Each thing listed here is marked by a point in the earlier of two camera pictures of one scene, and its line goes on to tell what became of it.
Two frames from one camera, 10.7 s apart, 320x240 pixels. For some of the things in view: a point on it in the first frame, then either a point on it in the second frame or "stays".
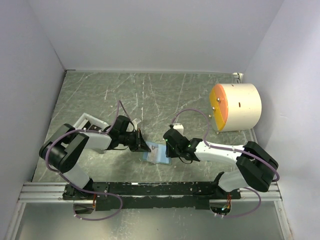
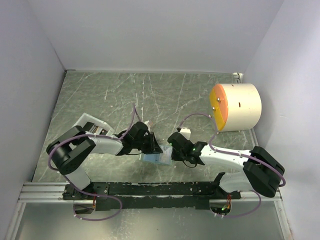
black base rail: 125,196 stays
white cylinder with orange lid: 235,106 stays
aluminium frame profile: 44,192 stays
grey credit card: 152,155 to 165,158
